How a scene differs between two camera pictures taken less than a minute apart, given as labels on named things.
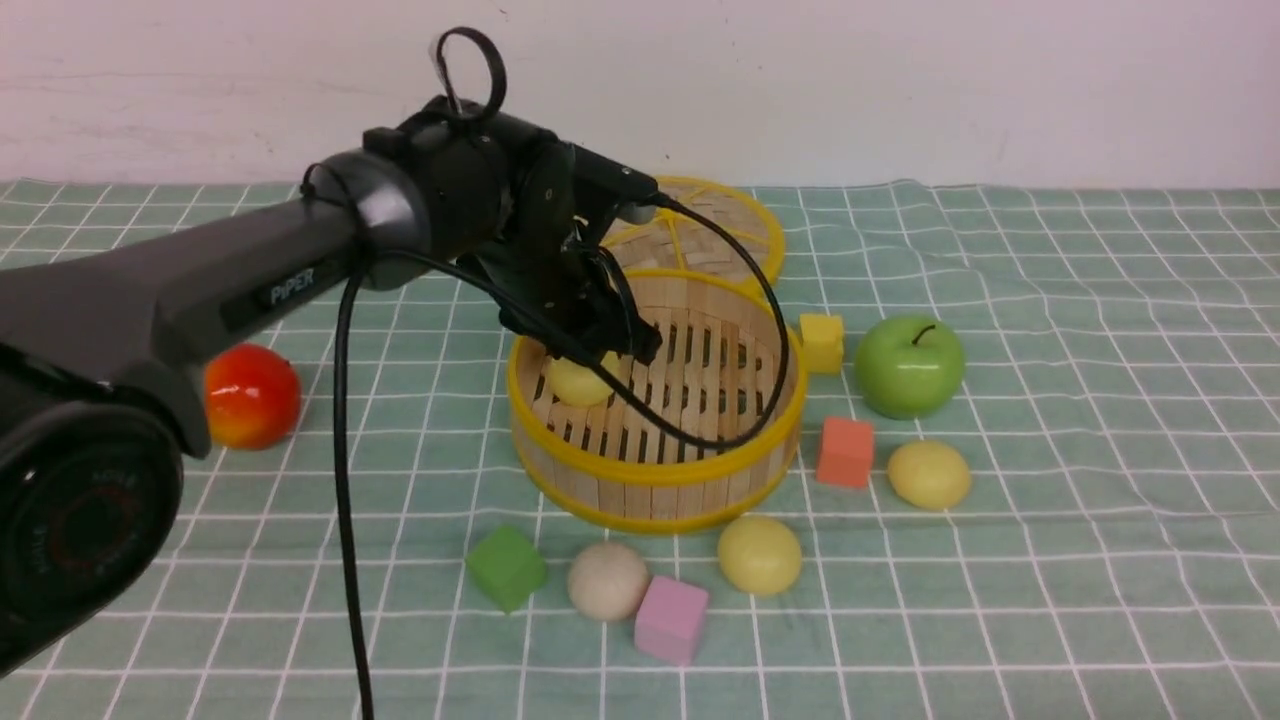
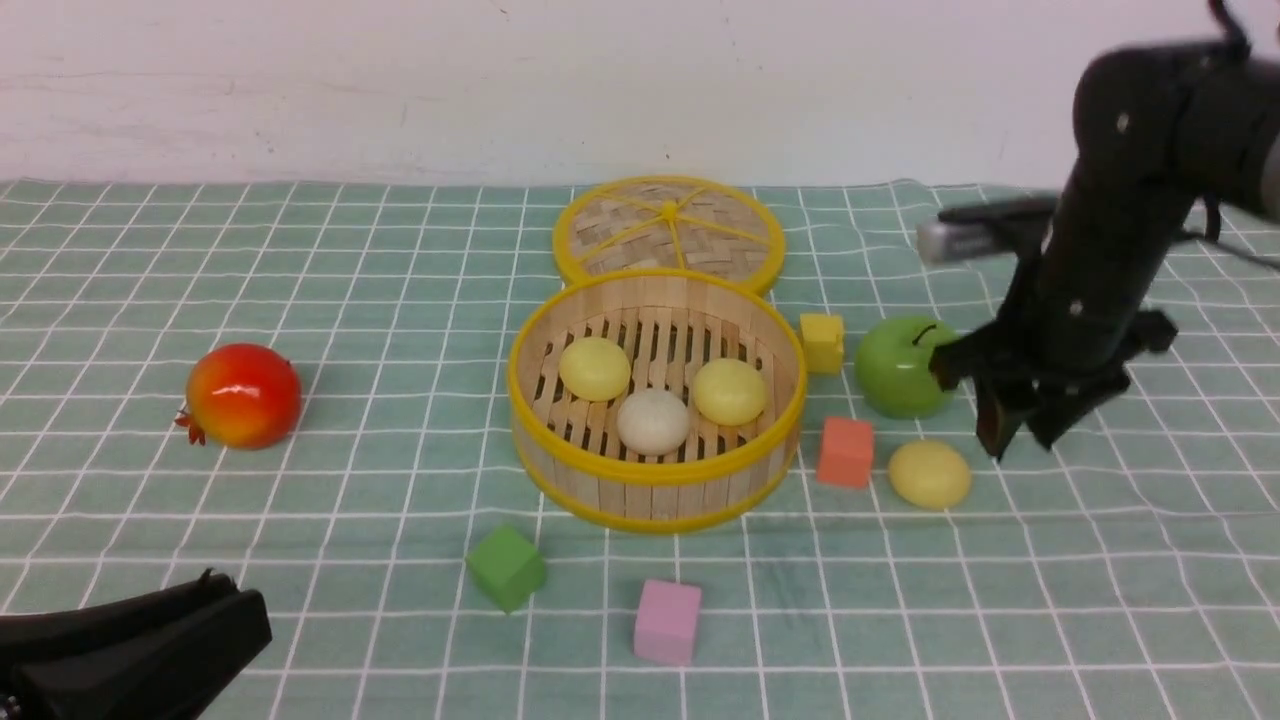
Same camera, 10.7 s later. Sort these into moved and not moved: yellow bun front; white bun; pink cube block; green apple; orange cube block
Moved: yellow bun front; white bun
Not moved: green apple; pink cube block; orange cube block
